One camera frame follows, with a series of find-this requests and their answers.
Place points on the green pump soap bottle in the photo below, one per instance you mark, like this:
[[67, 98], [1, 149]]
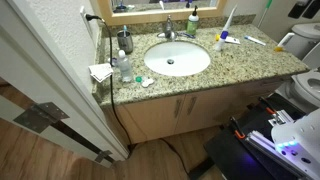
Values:
[[193, 20]]

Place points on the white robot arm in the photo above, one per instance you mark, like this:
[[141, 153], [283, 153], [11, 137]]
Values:
[[298, 143]]

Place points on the clear water bottle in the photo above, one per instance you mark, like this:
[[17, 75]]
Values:
[[124, 66]]

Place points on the white contact lens case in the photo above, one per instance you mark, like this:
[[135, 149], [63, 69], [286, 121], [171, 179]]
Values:
[[144, 81]]

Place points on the white oval sink basin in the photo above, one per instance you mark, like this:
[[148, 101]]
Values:
[[177, 59]]

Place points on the wooden vanity cabinet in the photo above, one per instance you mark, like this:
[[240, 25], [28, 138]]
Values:
[[162, 116]]

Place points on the chrome faucet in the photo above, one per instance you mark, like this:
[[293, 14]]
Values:
[[168, 33]]

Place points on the blue razor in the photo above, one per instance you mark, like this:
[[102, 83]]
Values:
[[186, 35]]

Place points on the steel tumbler cup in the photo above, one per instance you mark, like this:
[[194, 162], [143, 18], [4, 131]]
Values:
[[125, 41]]

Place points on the toothbrush in cup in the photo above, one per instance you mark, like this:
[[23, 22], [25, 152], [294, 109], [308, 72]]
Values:
[[125, 30]]

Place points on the yellow cap sunscreen tube lying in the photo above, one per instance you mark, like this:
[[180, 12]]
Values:
[[228, 39]]

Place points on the wood framed mirror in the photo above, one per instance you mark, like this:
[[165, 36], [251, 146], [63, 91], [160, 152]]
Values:
[[115, 19]]

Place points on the black robot cart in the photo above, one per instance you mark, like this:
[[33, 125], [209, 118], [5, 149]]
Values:
[[245, 150]]

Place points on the white blue toothpaste tube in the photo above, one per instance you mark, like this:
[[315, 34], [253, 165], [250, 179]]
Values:
[[254, 40]]

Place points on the tall white lotion tube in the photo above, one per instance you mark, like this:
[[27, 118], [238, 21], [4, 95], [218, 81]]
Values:
[[229, 20]]

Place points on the white door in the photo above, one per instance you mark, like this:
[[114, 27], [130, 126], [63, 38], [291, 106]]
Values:
[[45, 53]]

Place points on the white tube yellow cap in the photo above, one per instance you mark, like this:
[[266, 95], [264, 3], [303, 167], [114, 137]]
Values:
[[283, 42]]

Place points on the white wall outlet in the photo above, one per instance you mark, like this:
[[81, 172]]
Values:
[[86, 22]]

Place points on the green white mop handle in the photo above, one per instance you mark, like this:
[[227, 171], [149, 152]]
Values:
[[264, 13]]

